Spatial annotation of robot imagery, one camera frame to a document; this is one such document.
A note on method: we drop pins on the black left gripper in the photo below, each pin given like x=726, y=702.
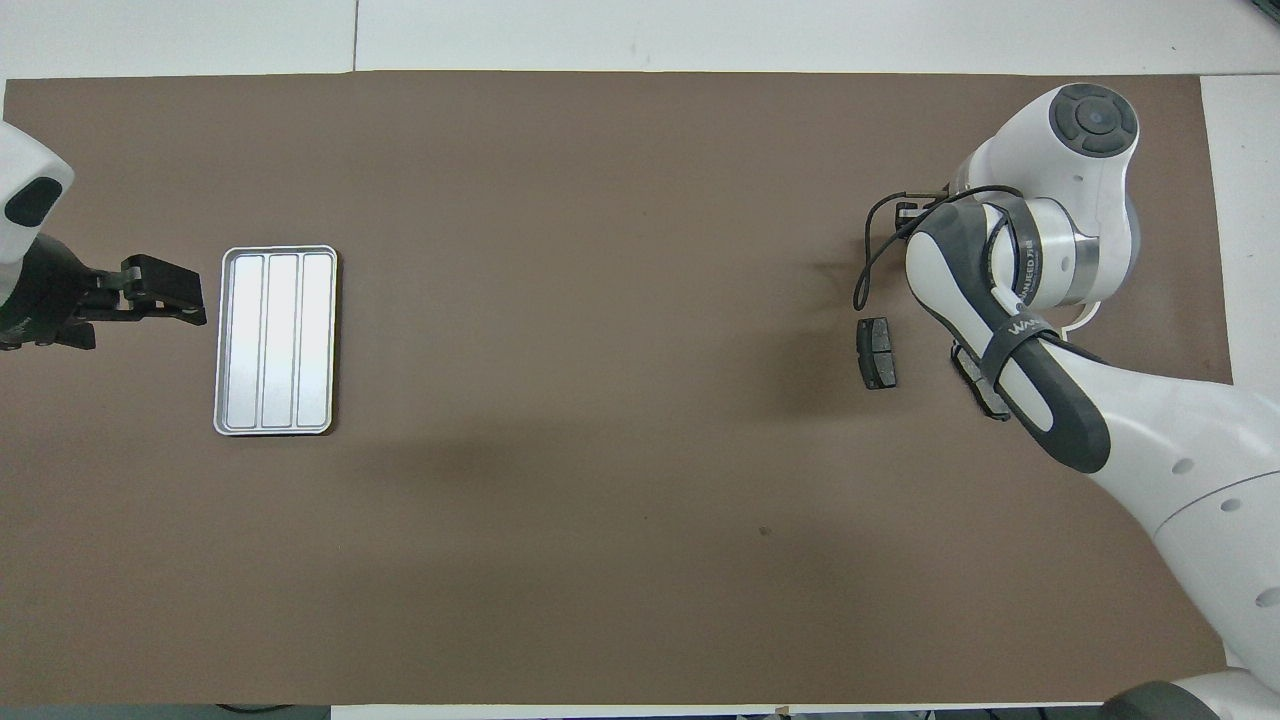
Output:
x=45, y=300

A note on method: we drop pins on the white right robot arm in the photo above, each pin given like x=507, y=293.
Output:
x=1200, y=450

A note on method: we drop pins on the silver metal tray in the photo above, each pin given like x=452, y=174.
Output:
x=280, y=340

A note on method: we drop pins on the short grey brake pad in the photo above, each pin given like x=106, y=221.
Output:
x=877, y=355

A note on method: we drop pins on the long grey brake pad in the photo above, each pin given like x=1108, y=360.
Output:
x=968, y=367

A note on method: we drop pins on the brown table mat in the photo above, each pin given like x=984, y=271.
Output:
x=640, y=200

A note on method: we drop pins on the white curved plastic bracket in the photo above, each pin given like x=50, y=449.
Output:
x=1088, y=320

